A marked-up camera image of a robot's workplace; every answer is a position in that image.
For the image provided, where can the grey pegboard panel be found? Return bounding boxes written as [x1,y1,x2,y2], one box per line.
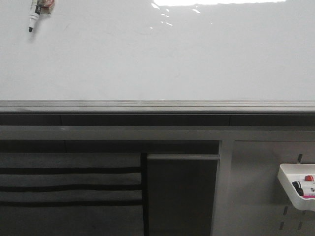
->
[225,141,315,236]

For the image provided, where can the dark grey board panel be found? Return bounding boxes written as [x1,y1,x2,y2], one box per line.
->
[148,154,220,236]

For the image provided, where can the white black whiteboard marker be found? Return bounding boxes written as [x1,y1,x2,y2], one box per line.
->
[29,0,55,32]

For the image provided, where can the grey black striped panel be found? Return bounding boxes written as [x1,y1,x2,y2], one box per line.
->
[0,153,148,236]

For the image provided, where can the white plastic marker tray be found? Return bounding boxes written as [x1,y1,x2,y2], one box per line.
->
[278,163,315,211]

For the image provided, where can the red capped marker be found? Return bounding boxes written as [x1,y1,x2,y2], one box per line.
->
[304,175,315,182]

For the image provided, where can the black capped marker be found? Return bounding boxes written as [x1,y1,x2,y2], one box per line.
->
[292,181,315,188]

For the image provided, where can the grey metal stand frame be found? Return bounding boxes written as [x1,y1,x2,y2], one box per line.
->
[0,126,315,236]

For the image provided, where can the white whiteboard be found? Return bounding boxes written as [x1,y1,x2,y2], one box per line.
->
[0,0,315,114]

